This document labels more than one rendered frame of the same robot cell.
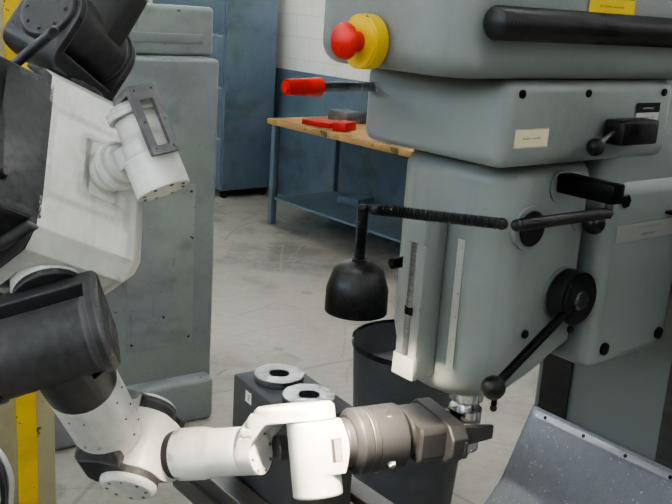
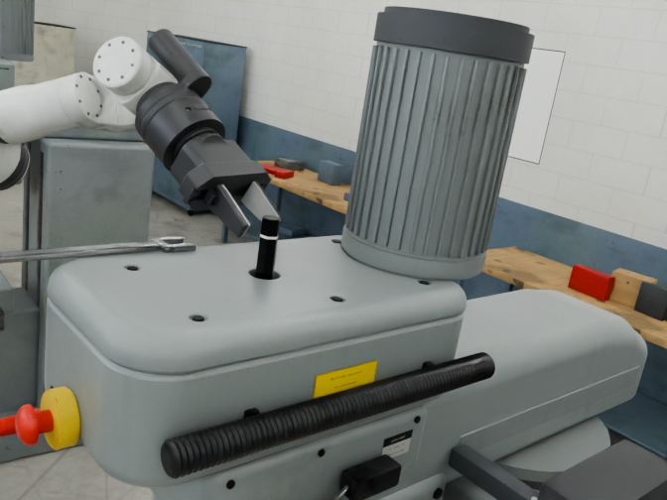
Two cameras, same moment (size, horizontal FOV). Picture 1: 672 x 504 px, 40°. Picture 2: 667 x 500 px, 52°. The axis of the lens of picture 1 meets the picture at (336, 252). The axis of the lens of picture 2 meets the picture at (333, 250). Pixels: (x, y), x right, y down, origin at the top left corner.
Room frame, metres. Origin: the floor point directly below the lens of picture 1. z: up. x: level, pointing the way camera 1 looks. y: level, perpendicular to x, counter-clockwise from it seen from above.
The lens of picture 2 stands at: (0.42, -0.23, 2.15)
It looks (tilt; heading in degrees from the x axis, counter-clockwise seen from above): 16 degrees down; 357
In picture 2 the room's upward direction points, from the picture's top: 9 degrees clockwise
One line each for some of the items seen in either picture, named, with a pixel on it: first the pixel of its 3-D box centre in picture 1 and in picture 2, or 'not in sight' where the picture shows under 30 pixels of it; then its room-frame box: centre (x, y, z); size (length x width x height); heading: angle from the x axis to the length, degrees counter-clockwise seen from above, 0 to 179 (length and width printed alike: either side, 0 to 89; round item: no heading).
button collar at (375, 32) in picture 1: (365, 41); (60, 418); (1.03, -0.02, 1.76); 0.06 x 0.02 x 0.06; 40
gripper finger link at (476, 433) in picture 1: (474, 435); not in sight; (1.15, -0.21, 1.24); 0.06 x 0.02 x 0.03; 116
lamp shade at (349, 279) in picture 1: (357, 284); not in sight; (1.00, -0.03, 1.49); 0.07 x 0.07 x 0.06
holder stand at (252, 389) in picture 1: (290, 436); not in sight; (1.47, 0.06, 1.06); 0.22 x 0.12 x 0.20; 34
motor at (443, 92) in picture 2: not in sight; (433, 143); (1.34, -0.39, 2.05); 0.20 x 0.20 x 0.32
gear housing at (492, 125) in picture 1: (519, 109); (272, 423); (1.20, -0.23, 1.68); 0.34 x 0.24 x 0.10; 130
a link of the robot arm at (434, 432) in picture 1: (406, 435); not in sight; (1.14, -0.11, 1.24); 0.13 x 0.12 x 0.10; 26
